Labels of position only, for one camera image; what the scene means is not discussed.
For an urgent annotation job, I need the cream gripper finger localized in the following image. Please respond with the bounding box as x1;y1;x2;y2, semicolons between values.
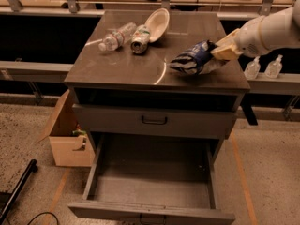
211;46;238;60
216;28;240;47

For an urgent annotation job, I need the blue chip bag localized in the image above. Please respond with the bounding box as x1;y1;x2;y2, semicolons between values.
168;40;227;75

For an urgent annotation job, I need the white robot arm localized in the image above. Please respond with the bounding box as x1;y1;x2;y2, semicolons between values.
211;0;300;60

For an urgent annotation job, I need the grey metal drawer cabinet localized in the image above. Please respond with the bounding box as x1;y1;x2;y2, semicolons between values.
64;9;251;142

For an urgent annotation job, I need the open grey lower drawer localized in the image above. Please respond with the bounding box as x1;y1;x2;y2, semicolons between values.
68;133;235;225

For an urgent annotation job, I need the closed grey drawer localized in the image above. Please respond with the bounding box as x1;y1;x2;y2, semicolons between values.
72;104;236;139

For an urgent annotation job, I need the left clear sanitizer bottle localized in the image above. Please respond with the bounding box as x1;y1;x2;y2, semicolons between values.
244;56;261;80

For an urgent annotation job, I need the clear sanitizer bottle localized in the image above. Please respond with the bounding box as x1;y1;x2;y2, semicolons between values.
264;54;282;79
244;56;261;80

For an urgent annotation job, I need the right clear sanitizer bottle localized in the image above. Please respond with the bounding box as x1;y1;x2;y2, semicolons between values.
264;54;282;79

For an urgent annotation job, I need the crushed aluminium can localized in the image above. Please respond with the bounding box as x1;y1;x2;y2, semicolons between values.
130;24;150;54

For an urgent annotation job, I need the clear plastic water bottle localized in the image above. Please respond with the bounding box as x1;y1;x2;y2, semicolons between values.
98;22;137;52

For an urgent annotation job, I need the green item in box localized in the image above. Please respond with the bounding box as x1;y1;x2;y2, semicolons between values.
72;128;87;137

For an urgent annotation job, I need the cardboard box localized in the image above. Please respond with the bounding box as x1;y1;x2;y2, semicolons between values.
37;90;95;167

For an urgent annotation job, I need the black pole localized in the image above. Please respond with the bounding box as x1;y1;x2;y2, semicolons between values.
0;159;38;225

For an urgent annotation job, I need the black floor cable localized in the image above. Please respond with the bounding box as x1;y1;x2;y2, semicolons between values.
26;211;61;225

